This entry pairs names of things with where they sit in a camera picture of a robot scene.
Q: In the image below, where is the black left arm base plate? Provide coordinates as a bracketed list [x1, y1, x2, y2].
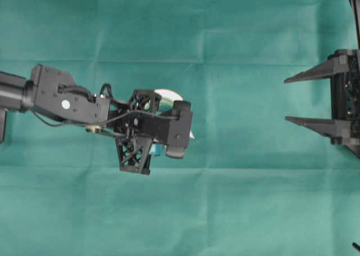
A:
[0, 109, 7, 144]

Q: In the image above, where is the black cable at right edge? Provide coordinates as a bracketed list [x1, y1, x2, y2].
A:
[346, 0, 360, 52]

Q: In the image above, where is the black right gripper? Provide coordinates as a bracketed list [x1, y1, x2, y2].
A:
[283, 49, 359, 139]

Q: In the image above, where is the white duct tape roll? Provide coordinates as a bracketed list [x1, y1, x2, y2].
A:
[142, 89, 192, 142]

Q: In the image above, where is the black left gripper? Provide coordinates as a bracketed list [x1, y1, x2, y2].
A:
[108, 89, 163, 175]

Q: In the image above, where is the green table cloth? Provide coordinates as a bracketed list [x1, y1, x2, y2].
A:
[1, 0, 359, 255]

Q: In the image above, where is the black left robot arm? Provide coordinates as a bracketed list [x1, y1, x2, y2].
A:
[1, 64, 161, 174]

